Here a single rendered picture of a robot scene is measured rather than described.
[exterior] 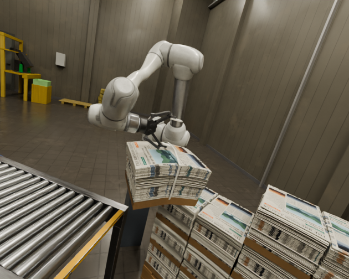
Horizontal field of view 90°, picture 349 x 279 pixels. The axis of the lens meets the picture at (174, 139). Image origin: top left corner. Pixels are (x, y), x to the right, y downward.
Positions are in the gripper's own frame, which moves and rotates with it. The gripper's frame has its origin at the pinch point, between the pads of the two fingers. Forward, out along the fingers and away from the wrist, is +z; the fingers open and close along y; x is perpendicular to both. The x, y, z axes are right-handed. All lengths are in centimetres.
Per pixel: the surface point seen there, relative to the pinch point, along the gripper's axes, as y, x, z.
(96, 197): 53, -14, -29
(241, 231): 43, 24, 49
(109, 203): 52, -9, -22
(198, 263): 74, 17, 36
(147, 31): -249, -844, 109
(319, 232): 18, 50, 59
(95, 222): 52, 5, -29
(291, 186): 73, -95, 313
